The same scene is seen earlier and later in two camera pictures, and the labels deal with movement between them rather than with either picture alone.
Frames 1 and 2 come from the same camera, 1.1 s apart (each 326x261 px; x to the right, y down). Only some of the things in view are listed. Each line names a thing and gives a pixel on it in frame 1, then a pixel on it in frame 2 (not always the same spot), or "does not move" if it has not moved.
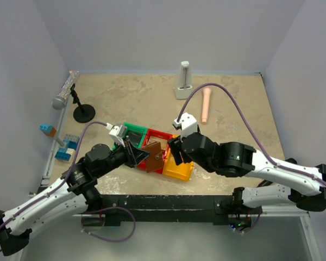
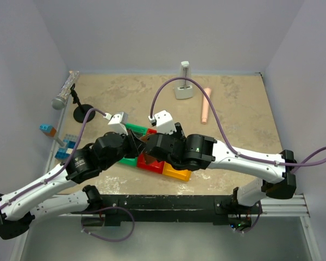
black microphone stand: (82, 113) does not move
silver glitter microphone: (58, 103) does not move
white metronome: (183, 89) does not move
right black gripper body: (177, 149) to (152, 145)
